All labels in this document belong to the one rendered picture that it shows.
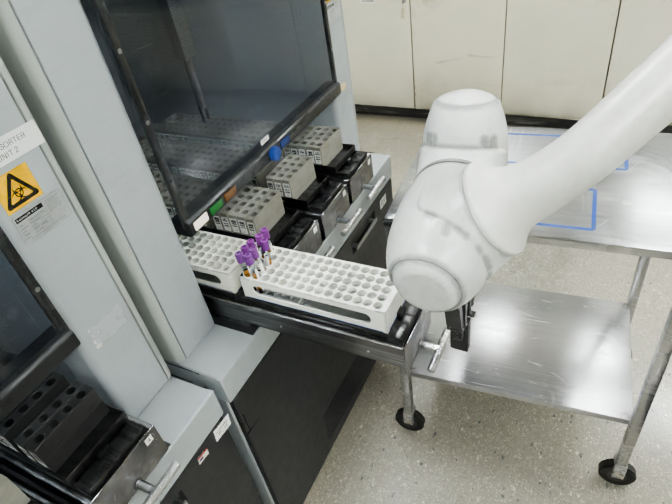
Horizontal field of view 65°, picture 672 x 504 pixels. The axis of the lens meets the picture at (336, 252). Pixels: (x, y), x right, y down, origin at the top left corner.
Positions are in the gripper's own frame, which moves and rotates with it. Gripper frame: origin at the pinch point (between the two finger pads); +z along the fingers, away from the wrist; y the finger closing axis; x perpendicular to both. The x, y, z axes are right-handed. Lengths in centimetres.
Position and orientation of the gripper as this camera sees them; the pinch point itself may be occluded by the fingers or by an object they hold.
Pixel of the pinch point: (460, 332)
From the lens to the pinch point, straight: 90.7
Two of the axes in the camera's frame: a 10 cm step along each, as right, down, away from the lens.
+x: 8.9, 1.9, -4.2
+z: 1.3, 7.7, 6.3
